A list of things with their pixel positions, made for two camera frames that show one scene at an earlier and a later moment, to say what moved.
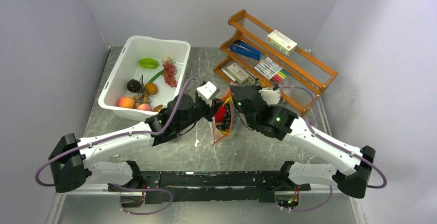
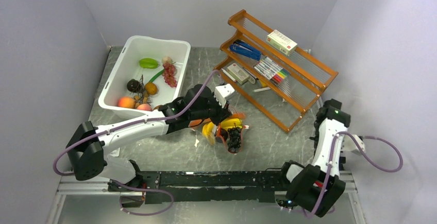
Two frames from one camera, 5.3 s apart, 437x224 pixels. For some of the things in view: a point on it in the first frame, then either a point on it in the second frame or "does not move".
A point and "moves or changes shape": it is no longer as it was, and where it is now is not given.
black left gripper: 211,110 does not move
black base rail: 206,187 does not move
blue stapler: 242,48 does not move
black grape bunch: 225,125 moves or changes shape
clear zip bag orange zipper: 225,121 moves or changes shape
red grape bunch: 168,73 does not move
